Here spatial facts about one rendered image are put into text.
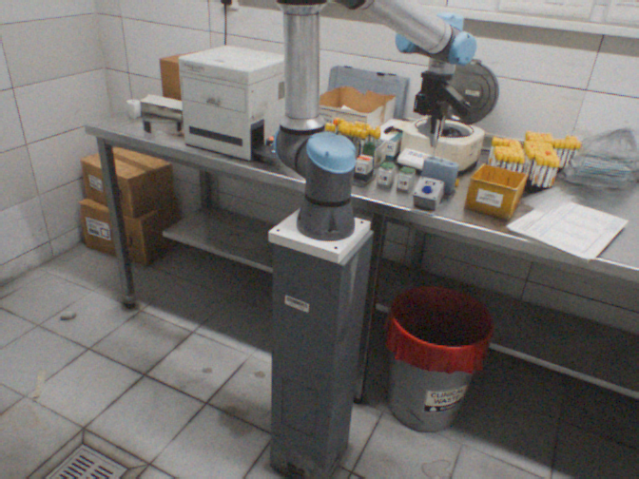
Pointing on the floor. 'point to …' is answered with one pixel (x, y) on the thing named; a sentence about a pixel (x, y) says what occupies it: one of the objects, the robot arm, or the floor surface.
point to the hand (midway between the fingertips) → (435, 143)
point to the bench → (517, 324)
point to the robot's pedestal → (315, 356)
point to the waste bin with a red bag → (434, 354)
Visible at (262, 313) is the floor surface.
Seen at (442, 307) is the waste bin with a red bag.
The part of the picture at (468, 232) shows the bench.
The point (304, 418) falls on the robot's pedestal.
